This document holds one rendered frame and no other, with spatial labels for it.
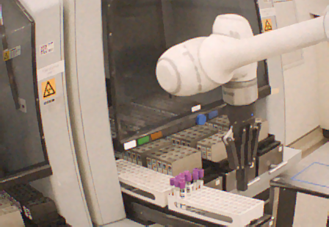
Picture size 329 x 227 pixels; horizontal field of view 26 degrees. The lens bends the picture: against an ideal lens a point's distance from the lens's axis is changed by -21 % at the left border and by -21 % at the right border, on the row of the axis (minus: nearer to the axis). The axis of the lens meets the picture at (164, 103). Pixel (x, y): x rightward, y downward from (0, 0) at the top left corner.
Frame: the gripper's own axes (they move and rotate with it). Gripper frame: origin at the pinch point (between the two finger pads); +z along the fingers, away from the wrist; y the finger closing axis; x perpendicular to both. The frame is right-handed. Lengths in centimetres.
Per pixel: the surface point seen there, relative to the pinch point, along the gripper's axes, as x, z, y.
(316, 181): 6.2, 13.1, -30.2
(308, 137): -151, 89, -215
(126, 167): -50, 9, -2
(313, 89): -151, 59, -223
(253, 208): 4.9, 8.7, -0.2
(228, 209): -1.6, 8.6, 3.7
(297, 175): -4.3, 13.1, -30.6
